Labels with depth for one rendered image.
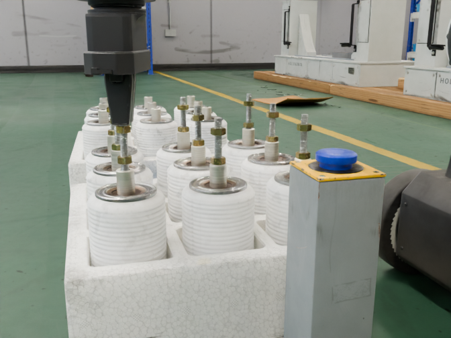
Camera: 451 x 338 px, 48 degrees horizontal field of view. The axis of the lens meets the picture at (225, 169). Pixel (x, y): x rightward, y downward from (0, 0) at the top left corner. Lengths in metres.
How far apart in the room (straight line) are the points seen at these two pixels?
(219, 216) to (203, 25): 6.60
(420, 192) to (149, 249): 0.49
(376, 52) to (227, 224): 3.45
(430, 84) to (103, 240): 2.86
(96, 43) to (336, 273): 0.34
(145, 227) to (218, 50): 6.67
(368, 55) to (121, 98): 3.46
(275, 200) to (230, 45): 6.65
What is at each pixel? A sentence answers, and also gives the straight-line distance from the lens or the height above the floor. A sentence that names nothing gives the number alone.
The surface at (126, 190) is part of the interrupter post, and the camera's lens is 0.62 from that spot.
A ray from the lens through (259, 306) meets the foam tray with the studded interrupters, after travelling 0.65.
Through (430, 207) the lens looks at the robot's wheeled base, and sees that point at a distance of 0.88.
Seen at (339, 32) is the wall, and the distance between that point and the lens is 8.00.
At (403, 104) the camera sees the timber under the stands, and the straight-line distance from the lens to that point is 3.38.
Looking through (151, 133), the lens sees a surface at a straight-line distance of 1.13.
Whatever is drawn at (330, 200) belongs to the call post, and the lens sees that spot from 0.47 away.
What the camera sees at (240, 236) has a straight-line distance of 0.64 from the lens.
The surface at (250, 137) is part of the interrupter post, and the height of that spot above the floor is 0.27.
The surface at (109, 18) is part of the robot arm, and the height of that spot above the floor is 0.46.
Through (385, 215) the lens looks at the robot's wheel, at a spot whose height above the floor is 0.13.
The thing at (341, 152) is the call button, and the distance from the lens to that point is 0.50.
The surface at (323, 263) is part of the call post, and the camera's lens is 0.50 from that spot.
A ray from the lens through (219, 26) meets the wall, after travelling 7.24.
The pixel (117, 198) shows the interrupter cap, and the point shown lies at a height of 0.25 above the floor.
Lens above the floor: 0.44
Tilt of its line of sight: 15 degrees down
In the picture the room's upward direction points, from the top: straight up
